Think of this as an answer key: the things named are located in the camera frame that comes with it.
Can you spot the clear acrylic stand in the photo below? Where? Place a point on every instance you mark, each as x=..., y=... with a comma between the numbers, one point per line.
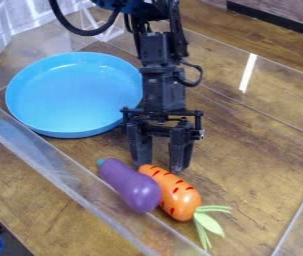
x=89, y=22

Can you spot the purple toy eggplant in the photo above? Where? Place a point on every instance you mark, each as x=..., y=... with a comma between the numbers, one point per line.
x=136, y=188

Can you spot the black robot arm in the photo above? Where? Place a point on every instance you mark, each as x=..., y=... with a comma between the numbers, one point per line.
x=152, y=21

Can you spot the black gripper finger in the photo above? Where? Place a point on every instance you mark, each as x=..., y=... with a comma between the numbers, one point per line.
x=140, y=144
x=180, y=149

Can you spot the dark board in background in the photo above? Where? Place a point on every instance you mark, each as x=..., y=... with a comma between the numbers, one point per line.
x=264, y=16

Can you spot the blue round plate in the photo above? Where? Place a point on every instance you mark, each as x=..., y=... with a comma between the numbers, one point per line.
x=68, y=96

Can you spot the clear acrylic tray wall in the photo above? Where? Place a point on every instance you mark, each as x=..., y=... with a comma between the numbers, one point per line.
x=63, y=211

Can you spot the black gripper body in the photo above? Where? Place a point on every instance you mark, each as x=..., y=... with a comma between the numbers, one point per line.
x=161, y=116

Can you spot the orange toy carrot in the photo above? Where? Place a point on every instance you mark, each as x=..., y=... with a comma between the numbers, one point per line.
x=180, y=202

